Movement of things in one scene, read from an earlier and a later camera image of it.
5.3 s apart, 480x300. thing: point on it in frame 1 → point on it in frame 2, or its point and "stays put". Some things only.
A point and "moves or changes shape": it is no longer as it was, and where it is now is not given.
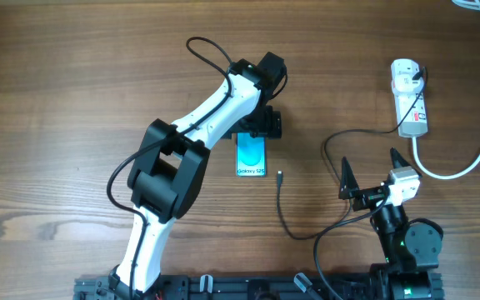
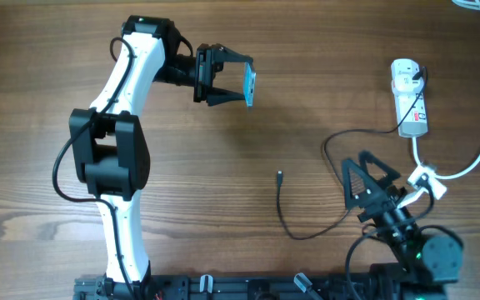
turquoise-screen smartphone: (251, 155) moves or changes shape
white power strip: (416, 122) stays put
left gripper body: (260, 122) → (202, 72)
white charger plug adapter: (403, 82) stays put
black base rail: (388, 286) stays put
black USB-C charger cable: (333, 172) stays put
